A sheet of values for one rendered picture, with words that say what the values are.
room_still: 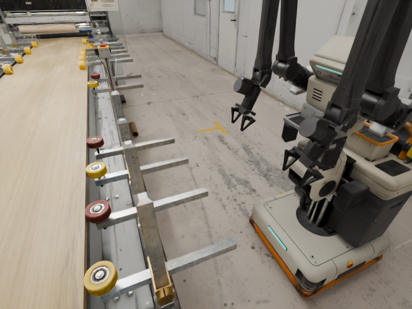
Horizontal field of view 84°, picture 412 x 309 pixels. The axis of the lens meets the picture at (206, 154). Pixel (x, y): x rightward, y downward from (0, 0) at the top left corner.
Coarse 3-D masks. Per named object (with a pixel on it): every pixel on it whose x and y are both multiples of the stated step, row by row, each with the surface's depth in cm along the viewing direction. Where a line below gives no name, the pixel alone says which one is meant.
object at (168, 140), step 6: (168, 138) 135; (138, 144) 129; (144, 144) 129; (150, 144) 130; (156, 144) 132; (162, 144) 133; (102, 150) 124; (108, 150) 124; (114, 150) 124; (120, 150) 125; (138, 150) 129; (96, 156) 121; (102, 156) 123; (108, 156) 124
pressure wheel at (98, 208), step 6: (90, 204) 81; (96, 204) 81; (102, 204) 81; (108, 204) 81; (90, 210) 79; (96, 210) 79; (102, 210) 79; (108, 210) 80; (90, 216) 77; (96, 216) 77; (102, 216) 78; (108, 216) 80; (90, 222) 79; (96, 222) 78
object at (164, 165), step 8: (168, 160) 113; (176, 160) 113; (184, 160) 114; (144, 168) 108; (152, 168) 109; (160, 168) 111; (168, 168) 112; (104, 176) 103; (112, 176) 103; (120, 176) 104; (128, 176) 106; (96, 184) 101; (104, 184) 103
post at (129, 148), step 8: (128, 144) 66; (128, 152) 67; (136, 152) 68; (128, 160) 68; (136, 160) 69; (128, 168) 69; (136, 168) 70; (136, 176) 72; (136, 184) 74; (136, 192) 75; (144, 192) 77
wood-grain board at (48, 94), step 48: (48, 48) 314; (0, 96) 168; (48, 96) 168; (0, 144) 115; (48, 144) 115; (0, 192) 87; (48, 192) 87; (0, 240) 70; (48, 240) 70; (0, 288) 59; (48, 288) 59
